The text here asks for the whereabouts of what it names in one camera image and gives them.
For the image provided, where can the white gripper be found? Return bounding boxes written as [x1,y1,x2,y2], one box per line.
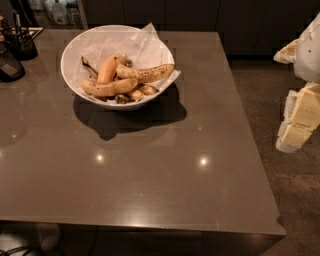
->
[273,13,320,153]

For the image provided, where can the spotted yellow banana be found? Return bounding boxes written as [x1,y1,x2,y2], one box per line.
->
[116,64,175,83]

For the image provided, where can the small dark banana pieces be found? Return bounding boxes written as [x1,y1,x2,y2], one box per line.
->
[115,84,159,104]

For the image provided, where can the white ceramic bowl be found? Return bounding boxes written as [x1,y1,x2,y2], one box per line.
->
[60,24,176,111]

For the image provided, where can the orange-yellow banana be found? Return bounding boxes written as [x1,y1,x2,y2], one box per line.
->
[97,55,117,83]

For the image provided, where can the brown spotted lower banana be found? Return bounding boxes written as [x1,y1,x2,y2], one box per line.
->
[81,79,138,97]

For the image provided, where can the white paper liner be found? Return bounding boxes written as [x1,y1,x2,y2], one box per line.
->
[71,22,182,106]

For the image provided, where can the white bottle in background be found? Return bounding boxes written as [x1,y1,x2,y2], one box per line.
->
[52,0,68,25]

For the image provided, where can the black mesh utensil holder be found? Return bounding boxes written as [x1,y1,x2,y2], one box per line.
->
[4,10,38,61]

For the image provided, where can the black cable on floor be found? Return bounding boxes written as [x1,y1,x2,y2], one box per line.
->
[0,245,34,256]

